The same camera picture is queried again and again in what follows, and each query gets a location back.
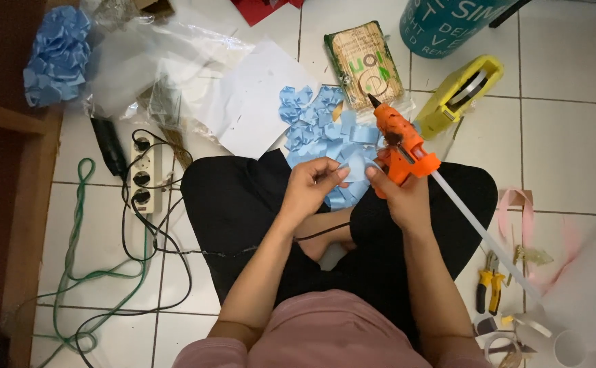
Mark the person's left hand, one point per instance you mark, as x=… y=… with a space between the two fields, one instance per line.
x=303 y=197

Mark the person's right hand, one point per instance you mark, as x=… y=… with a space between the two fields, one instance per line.
x=403 y=202

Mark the blue ribbon piece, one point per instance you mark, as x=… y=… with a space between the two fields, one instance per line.
x=358 y=166

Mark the orange hot glue gun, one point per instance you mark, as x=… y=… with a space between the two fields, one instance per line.
x=403 y=140

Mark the person's foot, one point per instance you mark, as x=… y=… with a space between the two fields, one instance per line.
x=323 y=237

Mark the person's black trousers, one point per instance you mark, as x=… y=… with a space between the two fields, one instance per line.
x=236 y=204

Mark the pile of blue ribbon petals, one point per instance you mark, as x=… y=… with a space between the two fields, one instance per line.
x=318 y=120

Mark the translucent white glue stick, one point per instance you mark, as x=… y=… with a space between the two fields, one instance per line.
x=484 y=235

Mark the white paper sheet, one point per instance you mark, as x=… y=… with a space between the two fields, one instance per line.
x=257 y=97

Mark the yellow tape dispenser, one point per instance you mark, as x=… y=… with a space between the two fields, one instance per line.
x=456 y=97

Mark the pink ribbon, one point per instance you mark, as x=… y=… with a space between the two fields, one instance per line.
x=527 y=220

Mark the person's pink shirt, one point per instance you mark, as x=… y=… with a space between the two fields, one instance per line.
x=323 y=332

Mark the small gold trinket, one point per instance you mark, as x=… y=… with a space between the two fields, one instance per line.
x=533 y=255

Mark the pack of wooden sticks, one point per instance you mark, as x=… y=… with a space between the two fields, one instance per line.
x=362 y=64

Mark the dried straw bundle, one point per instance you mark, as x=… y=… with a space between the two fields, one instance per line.
x=167 y=128

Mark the white power strip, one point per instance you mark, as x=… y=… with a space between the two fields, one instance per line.
x=147 y=176

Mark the white tape roll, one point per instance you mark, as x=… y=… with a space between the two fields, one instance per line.
x=502 y=350

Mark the teal cylindrical bin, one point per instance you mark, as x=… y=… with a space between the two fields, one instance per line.
x=446 y=25

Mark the red paper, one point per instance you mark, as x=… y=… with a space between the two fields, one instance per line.
x=257 y=9

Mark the black power adapter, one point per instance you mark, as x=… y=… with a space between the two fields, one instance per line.
x=107 y=145

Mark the clear plastic bag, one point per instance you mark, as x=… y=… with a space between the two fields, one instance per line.
x=139 y=66

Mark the white paper roll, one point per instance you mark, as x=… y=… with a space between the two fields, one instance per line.
x=584 y=306

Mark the cardboard box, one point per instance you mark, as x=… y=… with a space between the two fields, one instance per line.
x=155 y=6

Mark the blue ribbon flower bunch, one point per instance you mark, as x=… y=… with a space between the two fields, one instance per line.
x=57 y=56

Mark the brown wooden furniture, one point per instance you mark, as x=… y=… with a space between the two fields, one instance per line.
x=6 y=204

